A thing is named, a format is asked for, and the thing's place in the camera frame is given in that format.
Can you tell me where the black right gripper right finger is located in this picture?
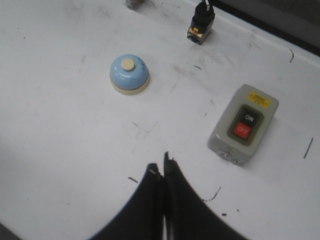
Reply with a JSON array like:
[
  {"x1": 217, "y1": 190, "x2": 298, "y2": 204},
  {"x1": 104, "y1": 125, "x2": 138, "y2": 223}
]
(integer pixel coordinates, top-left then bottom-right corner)
[{"x1": 163, "y1": 152, "x2": 246, "y2": 240}]

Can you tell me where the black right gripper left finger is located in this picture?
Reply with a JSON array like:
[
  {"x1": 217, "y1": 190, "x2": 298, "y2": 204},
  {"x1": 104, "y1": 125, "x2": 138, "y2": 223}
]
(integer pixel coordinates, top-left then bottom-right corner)
[{"x1": 91, "y1": 163, "x2": 165, "y2": 240}]

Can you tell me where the grey on off switch box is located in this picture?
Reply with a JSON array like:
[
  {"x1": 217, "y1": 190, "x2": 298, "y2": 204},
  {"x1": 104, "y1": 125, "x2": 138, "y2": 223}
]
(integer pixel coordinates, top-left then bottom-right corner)
[{"x1": 207, "y1": 84, "x2": 279, "y2": 166}]

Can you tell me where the black yellow selector switch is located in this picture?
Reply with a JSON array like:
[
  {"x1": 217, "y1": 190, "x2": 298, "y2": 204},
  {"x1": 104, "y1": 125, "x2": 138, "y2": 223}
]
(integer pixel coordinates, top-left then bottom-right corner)
[{"x1": 186, "y1": 0, "x2": 216, "y2": 45}]

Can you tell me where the green white pushbutton switch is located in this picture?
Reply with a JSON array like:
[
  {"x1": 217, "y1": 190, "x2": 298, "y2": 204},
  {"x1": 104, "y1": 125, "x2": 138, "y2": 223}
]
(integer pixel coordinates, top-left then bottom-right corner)
[{"x1": 125, "y1": 0, "x2": 145, "y2": 10}]

